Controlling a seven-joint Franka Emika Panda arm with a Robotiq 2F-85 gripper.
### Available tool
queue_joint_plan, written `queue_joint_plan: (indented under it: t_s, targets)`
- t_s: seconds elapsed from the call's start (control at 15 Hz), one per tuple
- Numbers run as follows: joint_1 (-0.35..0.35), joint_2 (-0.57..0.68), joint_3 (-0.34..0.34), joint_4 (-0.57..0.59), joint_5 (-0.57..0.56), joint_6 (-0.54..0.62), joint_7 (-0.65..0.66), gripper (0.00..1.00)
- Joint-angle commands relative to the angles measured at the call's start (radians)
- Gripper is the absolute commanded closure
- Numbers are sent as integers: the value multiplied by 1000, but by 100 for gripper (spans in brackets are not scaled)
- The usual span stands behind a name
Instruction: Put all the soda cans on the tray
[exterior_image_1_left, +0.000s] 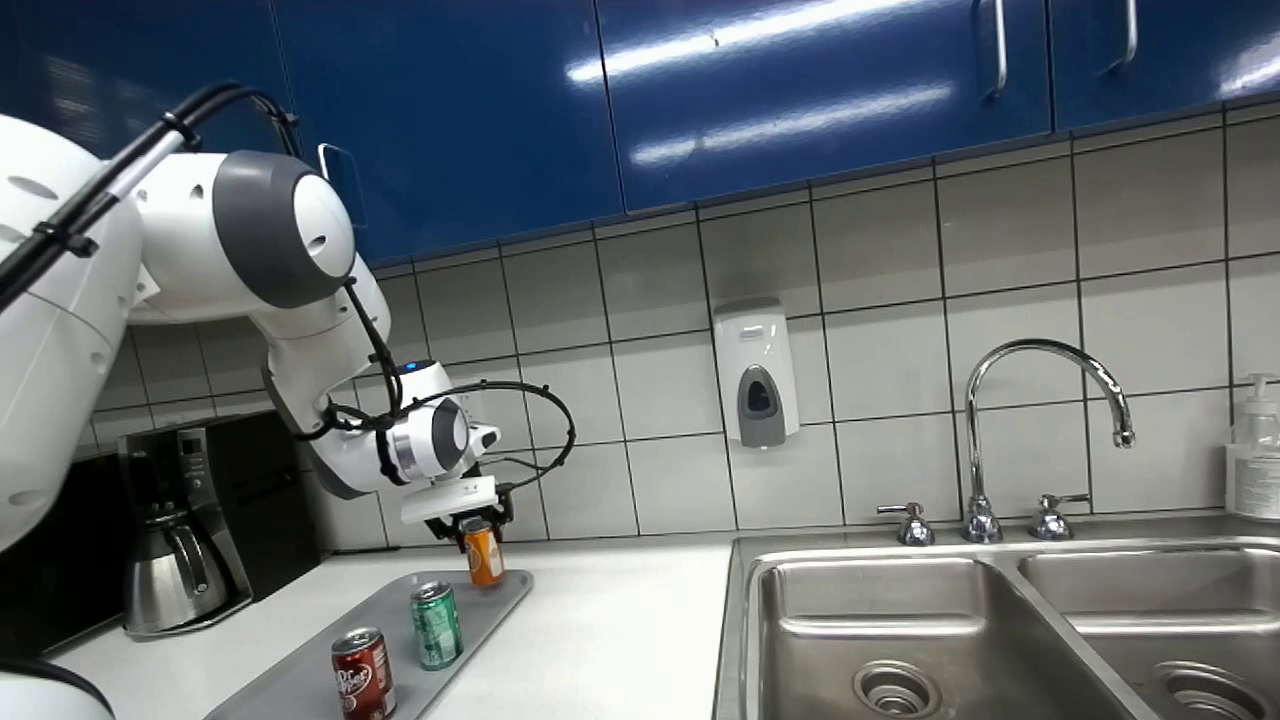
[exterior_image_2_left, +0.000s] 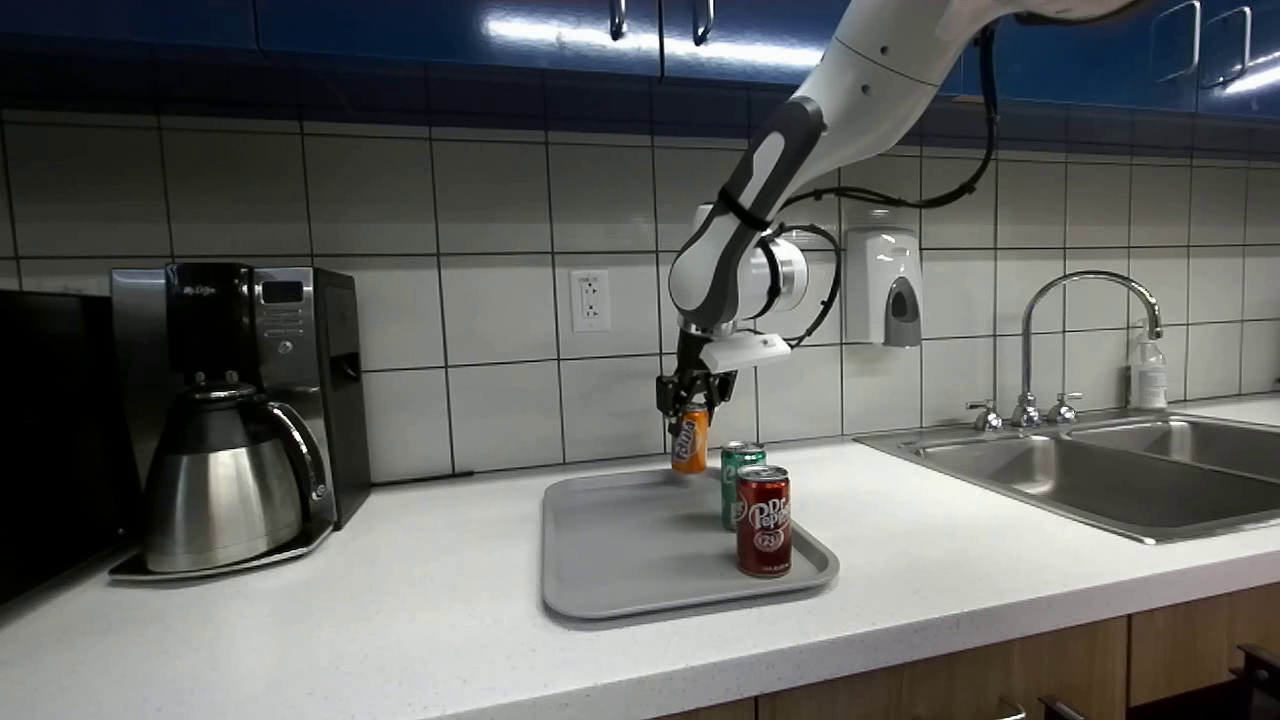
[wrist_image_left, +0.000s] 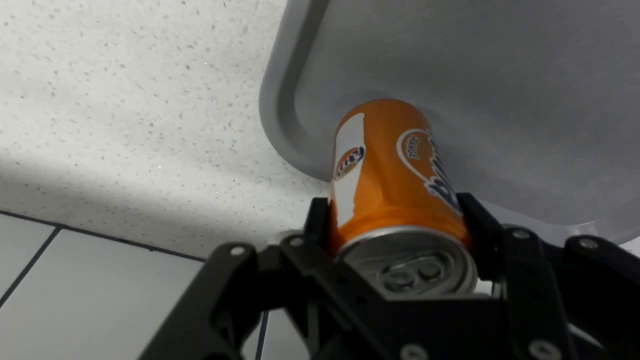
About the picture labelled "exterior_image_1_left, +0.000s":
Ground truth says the stainless steel coffee carafe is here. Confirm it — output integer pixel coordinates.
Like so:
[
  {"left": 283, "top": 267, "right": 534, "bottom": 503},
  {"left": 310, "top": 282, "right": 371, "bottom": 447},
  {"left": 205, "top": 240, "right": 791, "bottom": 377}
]
[{"left": 125, "top": 503, "right": 252, "bottom": 638}]

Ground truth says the grey plastic tray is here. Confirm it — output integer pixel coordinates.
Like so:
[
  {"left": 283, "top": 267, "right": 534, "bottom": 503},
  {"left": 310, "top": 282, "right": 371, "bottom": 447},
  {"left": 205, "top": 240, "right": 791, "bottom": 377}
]
[{"left": 205, "top": 566, "right": 534, "bottom": 720}]

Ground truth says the chrome gooseneck faucet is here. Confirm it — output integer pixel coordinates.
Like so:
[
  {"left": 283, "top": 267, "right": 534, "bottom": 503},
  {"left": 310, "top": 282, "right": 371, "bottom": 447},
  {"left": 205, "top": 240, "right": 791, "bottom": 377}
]
[{"left": 955, "top": 336, "right": 1140, "bottom": 548}]

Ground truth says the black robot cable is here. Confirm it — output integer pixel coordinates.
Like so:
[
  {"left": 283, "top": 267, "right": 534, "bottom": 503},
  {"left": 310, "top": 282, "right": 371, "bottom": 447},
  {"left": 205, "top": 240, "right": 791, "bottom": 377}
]
[{"left": 0, "top": 79, "right": 580, "bottom": 496}]

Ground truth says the stainless steel double sink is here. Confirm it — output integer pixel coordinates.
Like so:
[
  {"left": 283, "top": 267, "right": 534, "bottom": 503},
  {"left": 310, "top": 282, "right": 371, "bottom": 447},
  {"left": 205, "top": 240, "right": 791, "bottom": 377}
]
[{"left": 713, "top": 532, "right": 1280, "bottom": 720}]

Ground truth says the blue glossy cabinet door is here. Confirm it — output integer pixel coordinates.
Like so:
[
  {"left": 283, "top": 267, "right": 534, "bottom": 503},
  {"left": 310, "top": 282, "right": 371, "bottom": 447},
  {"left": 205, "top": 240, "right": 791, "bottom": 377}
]
[
  {"left": 1038, "top": 0, "right": 1280, "bottom": 134},
  {"left": 264, "top": 0, "right": 625, "bottom": 277},
  {"left": 590, "top": 0, "right": 1054, "bottom": 216},
  {"left": 0, "top": 0, "right": 310, "bottom": 163}
]

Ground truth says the orange soda can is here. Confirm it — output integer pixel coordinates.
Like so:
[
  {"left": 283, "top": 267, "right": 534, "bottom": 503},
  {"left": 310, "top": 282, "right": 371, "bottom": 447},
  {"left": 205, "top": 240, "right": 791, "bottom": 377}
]
[{"left": 456, "top": 520, "right": 508, "bottom": 596}]

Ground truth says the chrome faucet handle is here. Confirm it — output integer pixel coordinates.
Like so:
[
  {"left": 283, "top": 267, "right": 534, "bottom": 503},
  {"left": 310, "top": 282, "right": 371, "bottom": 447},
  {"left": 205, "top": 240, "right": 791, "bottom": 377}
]
[
  {"left": 876, "top": 501, "right": 941, "bottom": 548},
  {"left": 1022, "top": 493, "right": 1094, "bottom": 543}
]

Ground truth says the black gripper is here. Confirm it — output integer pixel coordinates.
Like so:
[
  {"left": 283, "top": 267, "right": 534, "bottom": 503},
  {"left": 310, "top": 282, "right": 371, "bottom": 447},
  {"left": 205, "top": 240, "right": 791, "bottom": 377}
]
[{"left": 418, "top": 501, "right": 521, "bottom": 552}]

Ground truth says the black microwave oven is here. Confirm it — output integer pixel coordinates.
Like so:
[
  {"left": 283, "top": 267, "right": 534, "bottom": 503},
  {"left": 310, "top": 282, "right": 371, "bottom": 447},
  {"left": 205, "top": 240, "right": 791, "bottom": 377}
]
[{"left": 0, "top": 451, "right": 135, "bottom": 670}]

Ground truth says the green soda can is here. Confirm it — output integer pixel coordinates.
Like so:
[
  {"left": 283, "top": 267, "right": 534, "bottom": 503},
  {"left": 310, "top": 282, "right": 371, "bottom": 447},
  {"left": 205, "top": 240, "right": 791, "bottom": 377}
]
[{"left": 409, "top": 576, "right": 466, "bottom": 670}]

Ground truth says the clear pump soap bottle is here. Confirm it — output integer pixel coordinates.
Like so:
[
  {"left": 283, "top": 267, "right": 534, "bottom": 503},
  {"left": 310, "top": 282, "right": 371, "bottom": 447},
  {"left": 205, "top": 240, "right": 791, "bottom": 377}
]
[{"left": 1218, "top": 377, "right": 1280, "bottom": 527}]

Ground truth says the silver cabinet door handle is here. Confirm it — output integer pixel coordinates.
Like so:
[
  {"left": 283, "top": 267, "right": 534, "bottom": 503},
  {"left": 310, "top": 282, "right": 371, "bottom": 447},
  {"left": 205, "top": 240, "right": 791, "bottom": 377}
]
[
  {"left": 1103, "top": 0, "right": 1143, "bottom": 76},
  {"left": 310, "top": 134, "right": 355, "bottom": 190},
  {"left": 988, "top": 0, "right": 1016, "bottom": 95}
]

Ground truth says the red soda can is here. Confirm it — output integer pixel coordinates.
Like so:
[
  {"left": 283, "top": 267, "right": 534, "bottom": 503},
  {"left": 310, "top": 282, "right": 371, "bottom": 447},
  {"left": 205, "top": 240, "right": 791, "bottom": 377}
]
[{"left": 329, "top": 625, "right": 399, "bottom": 720}]

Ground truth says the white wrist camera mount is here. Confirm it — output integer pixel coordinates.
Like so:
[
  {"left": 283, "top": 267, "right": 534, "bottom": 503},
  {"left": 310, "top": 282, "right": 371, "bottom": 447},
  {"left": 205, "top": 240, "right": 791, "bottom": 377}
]
[{"left": 394, "top": 471, "right": 515, "bottom": 527}]

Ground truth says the white wall soap dispenser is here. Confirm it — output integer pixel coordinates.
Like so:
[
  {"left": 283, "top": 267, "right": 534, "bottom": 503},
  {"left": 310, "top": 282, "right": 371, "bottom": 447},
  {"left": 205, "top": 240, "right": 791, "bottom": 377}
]
[{"left": 713, "top": 303, "right": 804, "bottom": 451}]

